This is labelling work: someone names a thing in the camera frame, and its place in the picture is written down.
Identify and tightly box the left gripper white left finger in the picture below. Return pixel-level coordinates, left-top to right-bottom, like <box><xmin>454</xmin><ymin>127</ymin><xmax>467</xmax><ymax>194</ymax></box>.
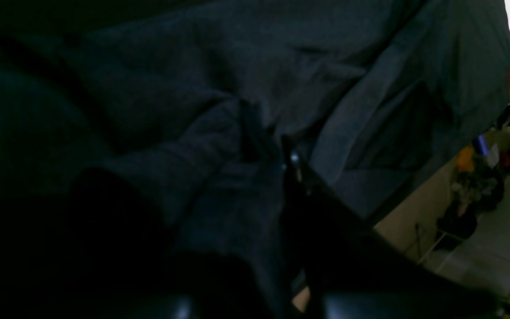
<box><xmin>66</xmin><ymin>169</ymin><xmax>255</xmax><ymax>319</ymax></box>

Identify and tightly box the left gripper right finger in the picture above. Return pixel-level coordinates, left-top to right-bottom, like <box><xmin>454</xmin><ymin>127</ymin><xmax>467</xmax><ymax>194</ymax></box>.
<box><xmin>282</xmin><ymin>136</ymin><xmax>499</xmax><ymax>319</ymax></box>

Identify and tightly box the dark grey T-shirt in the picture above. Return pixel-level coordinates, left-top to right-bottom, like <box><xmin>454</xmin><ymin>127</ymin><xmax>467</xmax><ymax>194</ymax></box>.
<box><xmin>0</xmin><ymin>0</ymin><xmax>510</xmax><ymax>319</ymax></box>

